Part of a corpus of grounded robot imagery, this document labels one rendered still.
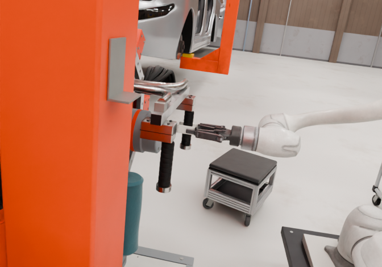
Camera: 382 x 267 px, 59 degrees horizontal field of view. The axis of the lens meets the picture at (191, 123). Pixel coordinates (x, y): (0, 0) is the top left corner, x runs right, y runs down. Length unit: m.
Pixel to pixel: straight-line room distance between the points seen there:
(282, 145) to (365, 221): 0.45
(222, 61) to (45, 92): 4.22
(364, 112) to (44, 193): 1.02
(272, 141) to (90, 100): 0.83
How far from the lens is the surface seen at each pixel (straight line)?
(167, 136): 0.90
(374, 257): 1.34
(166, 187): 0.97
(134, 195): 1.05
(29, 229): 0.64
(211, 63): 4.69
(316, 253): 1.64
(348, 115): 1.29
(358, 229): 1.47
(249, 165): 2.28
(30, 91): 0.53
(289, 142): 1.22
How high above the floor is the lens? 1.23
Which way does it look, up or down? 18 degrees down
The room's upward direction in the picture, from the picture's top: 7 degrees clockwise
